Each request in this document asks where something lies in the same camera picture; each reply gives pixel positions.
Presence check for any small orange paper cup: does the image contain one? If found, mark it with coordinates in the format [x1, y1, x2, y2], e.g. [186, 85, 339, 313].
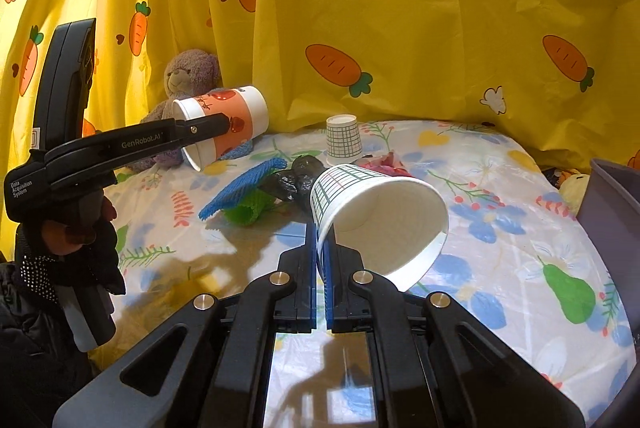
[170, 86, 269, 171]

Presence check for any green foam net sleeve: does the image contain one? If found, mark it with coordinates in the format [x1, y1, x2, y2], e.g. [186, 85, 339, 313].
[224, 189, 276, 227]

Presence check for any black plastic bag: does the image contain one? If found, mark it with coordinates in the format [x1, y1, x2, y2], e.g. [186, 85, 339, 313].
[258, 155, 326, 215]

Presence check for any grid pattern paper cup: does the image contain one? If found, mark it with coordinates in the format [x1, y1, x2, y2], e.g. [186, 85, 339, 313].
[310, 164, 449, 292]

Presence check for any small grid paper cup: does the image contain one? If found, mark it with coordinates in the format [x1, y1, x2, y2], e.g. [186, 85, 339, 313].
[326, 114, 362, 166]

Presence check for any red snack wrapper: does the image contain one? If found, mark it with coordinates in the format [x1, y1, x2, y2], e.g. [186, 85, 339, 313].
[354, 151, 411, 177]

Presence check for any gloved left hand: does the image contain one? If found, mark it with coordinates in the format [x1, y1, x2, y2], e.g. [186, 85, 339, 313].
[15, 190, 126, 352]

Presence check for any blue plush monster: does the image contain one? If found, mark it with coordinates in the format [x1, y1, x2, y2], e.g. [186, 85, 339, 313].
[219, 140, 254, 161]

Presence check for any purple teddy bear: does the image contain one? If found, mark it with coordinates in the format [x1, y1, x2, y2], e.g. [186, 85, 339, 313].
[127, 49, 221, 174]

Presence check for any floral white bed sheet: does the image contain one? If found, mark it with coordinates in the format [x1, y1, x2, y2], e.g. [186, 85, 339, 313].
[91, 122, 636, 422]

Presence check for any yellow plush toy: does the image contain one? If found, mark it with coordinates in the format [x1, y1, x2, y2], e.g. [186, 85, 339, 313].
[542, 168, 590, 215]

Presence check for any grey plastic bin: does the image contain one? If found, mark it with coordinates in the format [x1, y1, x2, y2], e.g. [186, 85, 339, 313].
[574, 158, 640, 294]

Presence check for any yellow carrot print curtain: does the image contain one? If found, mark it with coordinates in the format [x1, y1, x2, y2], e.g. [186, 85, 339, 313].
[1, 0, 639, 169]

